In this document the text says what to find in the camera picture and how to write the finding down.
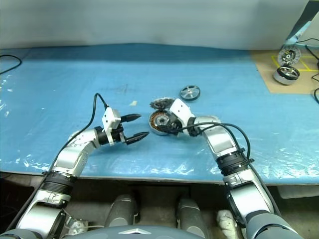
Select spare finned round motor lid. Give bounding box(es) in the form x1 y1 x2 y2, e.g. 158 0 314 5
277 47 301 68

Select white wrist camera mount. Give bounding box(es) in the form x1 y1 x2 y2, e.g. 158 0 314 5
168 98 196 128
101 107 122 146

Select blue table mat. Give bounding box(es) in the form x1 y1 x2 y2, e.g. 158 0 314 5
0 43 319 186

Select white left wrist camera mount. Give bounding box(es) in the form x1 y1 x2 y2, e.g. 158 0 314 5
101 107 122 146

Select white shoe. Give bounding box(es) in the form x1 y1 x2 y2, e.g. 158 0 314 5
216 209 240 236

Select grey robot torso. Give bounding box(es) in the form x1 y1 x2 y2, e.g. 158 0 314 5
84 225 190 239

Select black cable on mat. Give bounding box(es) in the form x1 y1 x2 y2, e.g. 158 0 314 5
0 54 22 75

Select brown cardboard sheet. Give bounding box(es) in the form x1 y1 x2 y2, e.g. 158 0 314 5
251 48 319 95

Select light blue stand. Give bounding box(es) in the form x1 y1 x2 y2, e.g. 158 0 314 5
284 0 319 48

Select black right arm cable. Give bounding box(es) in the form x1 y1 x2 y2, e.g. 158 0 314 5
159 122 284 217

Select silver motor housing copper windings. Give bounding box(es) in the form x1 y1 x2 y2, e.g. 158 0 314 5
149 110 175 136

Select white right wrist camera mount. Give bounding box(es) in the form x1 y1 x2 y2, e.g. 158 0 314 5
168 98 196 128

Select silver spoked rotor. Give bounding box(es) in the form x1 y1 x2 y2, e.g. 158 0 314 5
179 84 201 103

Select grey robot leg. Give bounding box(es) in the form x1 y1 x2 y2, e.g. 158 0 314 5
104 194 139 228
176 195 208 233

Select thin black cable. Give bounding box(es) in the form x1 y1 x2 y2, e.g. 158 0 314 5
298 37 319 104

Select spare silver motor housing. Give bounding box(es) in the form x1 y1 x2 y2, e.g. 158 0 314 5
273 65 301 86

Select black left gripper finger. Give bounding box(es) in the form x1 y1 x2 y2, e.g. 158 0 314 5
124 131 151 146
121 113 143 123

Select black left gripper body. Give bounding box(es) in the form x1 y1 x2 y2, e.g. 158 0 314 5
109 116 128 146

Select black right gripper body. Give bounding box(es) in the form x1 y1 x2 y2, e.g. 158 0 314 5
164 115 185 137

